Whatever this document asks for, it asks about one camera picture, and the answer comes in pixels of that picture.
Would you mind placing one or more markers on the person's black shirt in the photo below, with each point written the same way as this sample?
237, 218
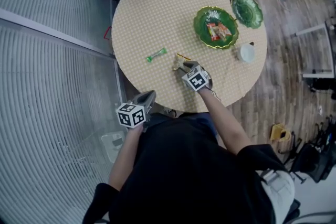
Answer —
183, 178

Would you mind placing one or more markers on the yellow floor box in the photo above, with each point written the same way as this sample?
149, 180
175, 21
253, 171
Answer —
275, 133

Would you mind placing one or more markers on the red snack packet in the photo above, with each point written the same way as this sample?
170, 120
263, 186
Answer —
211, 32

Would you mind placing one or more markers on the white cup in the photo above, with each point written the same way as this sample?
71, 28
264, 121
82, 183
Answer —
246, 53

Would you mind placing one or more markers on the round table with checkered cloth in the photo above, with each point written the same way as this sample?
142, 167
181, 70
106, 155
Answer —
162, 21

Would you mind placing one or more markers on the person's left forearm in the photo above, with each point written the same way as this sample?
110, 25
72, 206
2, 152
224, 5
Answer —
123, 154

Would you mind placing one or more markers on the orange snack packet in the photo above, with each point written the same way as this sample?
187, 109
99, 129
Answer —
224, 31

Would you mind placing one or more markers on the black swivel chair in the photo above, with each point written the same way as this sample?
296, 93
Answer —
309, 160

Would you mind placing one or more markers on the white frame desk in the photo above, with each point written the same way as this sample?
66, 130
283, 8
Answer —
317, 75

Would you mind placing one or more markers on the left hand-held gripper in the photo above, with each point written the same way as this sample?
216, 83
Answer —
130, 116

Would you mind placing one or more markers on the green candy wrapper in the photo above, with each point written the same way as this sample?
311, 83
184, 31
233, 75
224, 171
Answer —
156, 55

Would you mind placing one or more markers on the person's dark trousers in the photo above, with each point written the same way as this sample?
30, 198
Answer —
204, 123

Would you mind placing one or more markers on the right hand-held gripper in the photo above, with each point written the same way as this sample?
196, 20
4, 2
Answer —
196, 80

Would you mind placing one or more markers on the grey bag with buckle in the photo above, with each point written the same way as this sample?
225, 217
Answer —
281, 191

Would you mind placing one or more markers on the green leaf-shaped tiered tray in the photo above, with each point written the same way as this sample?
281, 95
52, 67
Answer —
248, 10

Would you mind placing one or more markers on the beige snack packet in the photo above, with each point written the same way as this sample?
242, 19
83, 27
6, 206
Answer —
179, 60

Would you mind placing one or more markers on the person's right forearm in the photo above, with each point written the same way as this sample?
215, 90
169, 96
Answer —
223, 123

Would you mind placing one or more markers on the white plug adapter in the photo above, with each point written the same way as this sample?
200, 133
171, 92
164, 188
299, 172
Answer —
320, 109

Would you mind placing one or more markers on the white floor appliance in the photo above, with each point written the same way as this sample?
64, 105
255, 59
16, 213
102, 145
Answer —
109, 144

